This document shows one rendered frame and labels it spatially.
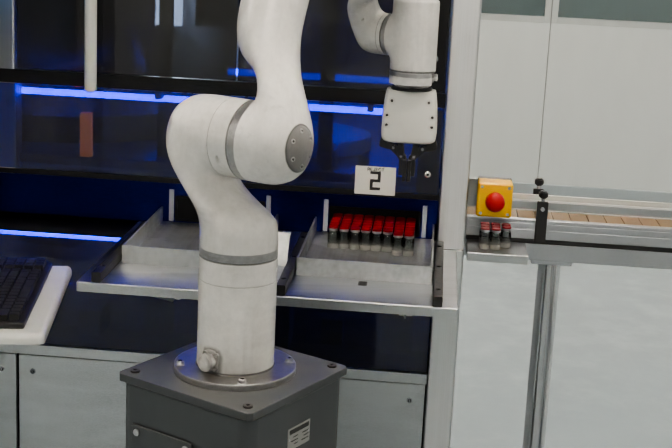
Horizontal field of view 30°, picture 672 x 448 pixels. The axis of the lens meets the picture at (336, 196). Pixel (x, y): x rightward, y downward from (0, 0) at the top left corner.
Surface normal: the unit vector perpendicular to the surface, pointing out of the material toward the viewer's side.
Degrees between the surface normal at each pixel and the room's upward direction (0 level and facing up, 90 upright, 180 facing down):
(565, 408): 0
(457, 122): 90
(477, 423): 0
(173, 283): 0
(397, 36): 91
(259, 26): 67
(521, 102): 90
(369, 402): 90
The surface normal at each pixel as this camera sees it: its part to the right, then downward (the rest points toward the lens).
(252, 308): 0.41, 0.22
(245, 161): -0.52, 0.48
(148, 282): 0.04, -0.98
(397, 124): -0.17, 0.27
